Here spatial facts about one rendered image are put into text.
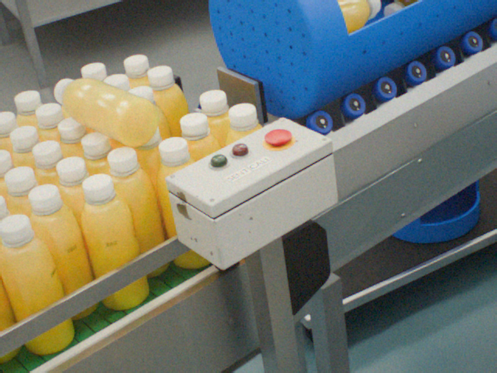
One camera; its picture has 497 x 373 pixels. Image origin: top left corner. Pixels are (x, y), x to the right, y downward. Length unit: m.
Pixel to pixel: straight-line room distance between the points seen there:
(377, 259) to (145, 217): 1.35
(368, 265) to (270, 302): 1.27
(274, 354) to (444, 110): 0.60
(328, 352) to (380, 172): 0.39
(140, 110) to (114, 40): 3.31
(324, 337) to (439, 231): 0.86
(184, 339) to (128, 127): 0.31
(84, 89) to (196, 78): 2.71
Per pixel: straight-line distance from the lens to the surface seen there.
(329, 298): 1.76
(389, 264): 2.56
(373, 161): 1.64
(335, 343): 1.83
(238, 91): 1.55
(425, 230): 2.60
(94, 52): 4.50
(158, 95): 1.51
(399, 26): 1.57
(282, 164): 1.19
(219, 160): 1.20
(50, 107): 1.47
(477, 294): 2.70
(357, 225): 1.72
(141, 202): 1.30
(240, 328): 1.42
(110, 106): 1.29
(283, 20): 1.49
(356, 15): 1.57
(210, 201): 1.14
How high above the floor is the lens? 1.71
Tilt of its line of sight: 32 degrees down
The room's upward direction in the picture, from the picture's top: 9 degrees counter-clockwise
